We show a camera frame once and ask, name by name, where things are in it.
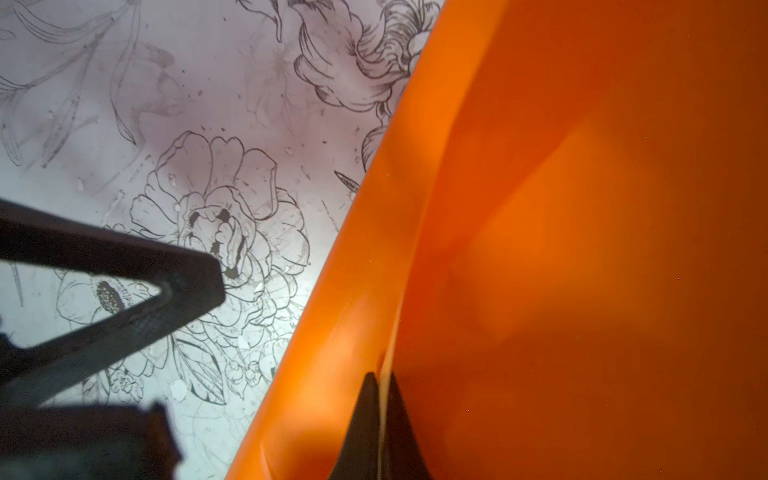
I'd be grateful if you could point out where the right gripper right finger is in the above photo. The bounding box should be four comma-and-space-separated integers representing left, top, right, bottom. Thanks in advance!
381, 374, 432, 480

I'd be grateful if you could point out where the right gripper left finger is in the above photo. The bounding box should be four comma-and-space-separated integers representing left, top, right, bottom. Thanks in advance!
328, 372, 380, 480

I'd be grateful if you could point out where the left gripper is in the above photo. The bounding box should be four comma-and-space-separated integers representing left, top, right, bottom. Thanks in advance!
1, 200, 225, 479

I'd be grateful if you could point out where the orange wrapping paper sheet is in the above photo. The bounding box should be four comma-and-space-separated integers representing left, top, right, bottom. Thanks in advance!
228, 1, 767, 479

